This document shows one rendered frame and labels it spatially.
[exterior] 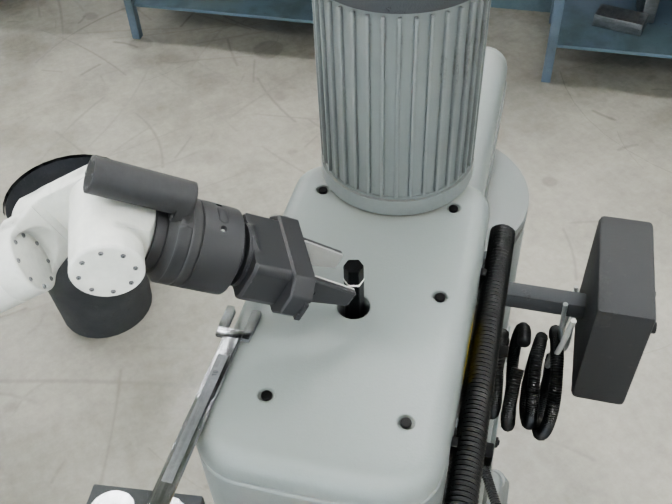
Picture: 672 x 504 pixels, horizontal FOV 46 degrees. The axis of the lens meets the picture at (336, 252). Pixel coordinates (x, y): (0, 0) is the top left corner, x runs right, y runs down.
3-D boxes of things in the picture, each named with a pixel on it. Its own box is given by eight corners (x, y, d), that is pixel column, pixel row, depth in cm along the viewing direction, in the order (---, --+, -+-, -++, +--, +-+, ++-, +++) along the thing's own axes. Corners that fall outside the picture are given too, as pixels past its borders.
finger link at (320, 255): (346, 251, 87) (296, 239, 84) (332, 271, 89) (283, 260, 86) (342, 241, 88) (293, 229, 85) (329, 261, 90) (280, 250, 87)
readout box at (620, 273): (630, 409, 122) (666, 321, 107) (570, 398, 124) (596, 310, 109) (630, 311, 136) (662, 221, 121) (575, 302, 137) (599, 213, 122)
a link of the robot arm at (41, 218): (157, 255, 73) (32, 313, 75) (151, 191, 79) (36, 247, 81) (117, 211, 68) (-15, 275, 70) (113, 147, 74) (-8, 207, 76)
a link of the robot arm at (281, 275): (264, 258, 90) (163, 235, 84) (302, 195, 85) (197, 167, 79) (284, 344, 81) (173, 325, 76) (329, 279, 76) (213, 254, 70)
